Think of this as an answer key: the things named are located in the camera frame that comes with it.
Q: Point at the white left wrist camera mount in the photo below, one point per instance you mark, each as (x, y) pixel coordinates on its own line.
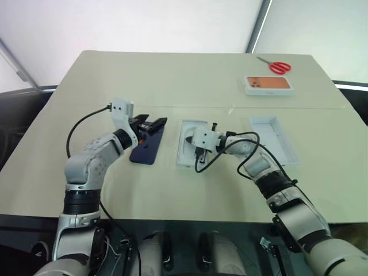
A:
(120, 107)

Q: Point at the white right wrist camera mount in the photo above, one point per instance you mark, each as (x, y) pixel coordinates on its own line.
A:
(204, 138)

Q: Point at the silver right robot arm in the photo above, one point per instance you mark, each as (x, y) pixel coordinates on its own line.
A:
(299, 218)

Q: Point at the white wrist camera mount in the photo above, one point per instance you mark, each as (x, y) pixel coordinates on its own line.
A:
(120, 107)
(204, 138)

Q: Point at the white phone box lid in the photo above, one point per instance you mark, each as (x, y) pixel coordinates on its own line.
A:
(274, 138)

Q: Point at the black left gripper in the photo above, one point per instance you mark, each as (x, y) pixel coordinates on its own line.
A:
(141, 128)

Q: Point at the white box with orange print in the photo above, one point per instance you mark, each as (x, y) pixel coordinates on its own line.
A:
(268, 84)

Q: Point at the dark blue phone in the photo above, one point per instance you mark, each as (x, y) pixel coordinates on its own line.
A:
(146, 151)

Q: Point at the dark window frame bar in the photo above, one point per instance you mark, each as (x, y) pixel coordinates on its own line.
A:
(258, 26)

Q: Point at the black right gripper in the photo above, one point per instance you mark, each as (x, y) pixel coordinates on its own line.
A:
(190, 140)

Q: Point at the white phone box base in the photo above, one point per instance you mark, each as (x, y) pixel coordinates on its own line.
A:
(185, 155)

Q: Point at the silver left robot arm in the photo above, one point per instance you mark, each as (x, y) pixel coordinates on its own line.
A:
(86, 166)

